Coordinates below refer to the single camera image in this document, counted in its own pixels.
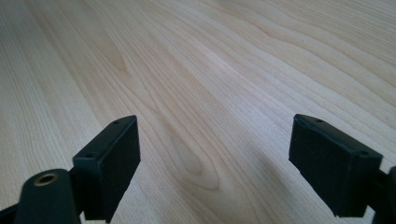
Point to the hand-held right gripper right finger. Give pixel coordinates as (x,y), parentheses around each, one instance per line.
(333,165)

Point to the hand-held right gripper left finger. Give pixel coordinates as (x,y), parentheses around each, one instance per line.
(107,168)

